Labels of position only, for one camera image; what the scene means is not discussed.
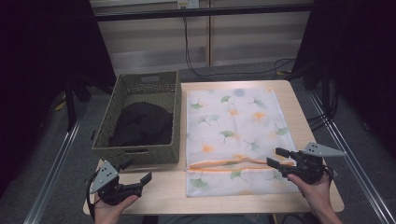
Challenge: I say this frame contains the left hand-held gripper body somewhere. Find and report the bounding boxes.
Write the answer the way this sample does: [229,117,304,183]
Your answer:
[89,160,144,206]

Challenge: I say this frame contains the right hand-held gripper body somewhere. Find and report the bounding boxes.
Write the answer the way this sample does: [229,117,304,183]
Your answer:
[279,142,347,185]

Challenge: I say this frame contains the green woven basket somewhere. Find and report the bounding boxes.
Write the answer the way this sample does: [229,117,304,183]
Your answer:
[92,70,182,166]

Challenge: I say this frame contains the black cloth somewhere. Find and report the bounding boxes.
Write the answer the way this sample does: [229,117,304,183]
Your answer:
[107,102,174,147]

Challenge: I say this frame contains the white leaf-print laundry bag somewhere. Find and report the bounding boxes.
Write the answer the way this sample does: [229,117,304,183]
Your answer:
[185,87,301,199]

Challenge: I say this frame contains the person's right hand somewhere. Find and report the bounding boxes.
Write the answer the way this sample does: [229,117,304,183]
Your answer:
[287,173,336,217]

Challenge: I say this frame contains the person's left hand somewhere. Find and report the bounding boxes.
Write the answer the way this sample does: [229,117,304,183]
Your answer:
[93,194,139,224]

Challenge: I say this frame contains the person's lap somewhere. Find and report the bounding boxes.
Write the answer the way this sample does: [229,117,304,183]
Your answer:
[157,214,273,224]

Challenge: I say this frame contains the black stand leg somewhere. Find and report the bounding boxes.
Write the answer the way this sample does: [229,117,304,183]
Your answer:
[64,77,78,133]

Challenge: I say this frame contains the black curtain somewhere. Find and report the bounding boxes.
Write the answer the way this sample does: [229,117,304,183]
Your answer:
[292,0,396,150]
[0,0,117,190]

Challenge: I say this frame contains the black horizontal bar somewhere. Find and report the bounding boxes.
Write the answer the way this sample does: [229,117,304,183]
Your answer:
[92,4,314,22]

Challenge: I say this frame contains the white power outlet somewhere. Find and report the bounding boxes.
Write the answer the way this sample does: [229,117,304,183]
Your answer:
[177,0,200,9]

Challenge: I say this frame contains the right hand-held gripper black cable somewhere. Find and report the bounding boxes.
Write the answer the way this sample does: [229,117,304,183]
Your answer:
[322,165,336,188]

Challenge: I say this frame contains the metal floor rail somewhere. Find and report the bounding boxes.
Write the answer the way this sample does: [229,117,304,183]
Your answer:
[307,91,396,224]
[23,102,84,224]

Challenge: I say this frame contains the black floor cables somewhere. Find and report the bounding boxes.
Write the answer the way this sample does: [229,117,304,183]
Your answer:
[306,80,341,133]

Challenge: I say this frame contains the black hanging cable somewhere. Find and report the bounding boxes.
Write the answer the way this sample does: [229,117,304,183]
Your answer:
[182,17,297,82]

